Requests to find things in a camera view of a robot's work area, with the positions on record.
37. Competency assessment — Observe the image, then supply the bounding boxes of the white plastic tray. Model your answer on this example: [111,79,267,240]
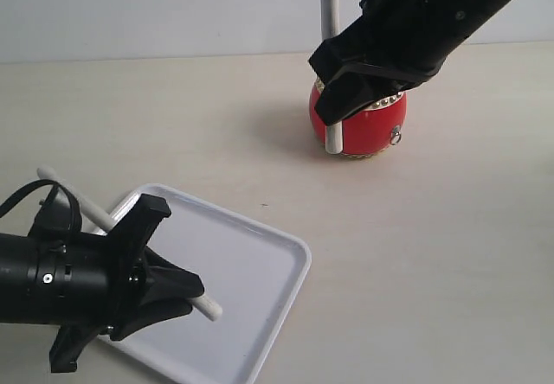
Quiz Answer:
[110,183,312,383]

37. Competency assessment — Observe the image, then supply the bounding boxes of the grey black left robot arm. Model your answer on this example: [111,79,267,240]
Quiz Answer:
[1,195,204,341]

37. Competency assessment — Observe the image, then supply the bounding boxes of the red small drum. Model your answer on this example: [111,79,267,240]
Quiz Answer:
[308,76,409,163]

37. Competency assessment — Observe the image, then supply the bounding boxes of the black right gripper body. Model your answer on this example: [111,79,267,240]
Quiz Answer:
[354,0,520,91]

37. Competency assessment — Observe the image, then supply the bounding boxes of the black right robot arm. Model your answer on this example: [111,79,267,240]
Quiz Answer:
[309,0,512,125]

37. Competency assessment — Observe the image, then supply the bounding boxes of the wooden drumstick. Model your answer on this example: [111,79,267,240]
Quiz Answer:
[37,167,222,330]
[320,0,344,155]

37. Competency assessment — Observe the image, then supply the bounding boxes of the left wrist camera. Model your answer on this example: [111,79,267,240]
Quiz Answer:
[48,325,105,374]

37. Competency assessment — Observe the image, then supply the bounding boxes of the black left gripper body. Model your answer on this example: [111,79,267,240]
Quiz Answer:
[25,210,148,329]

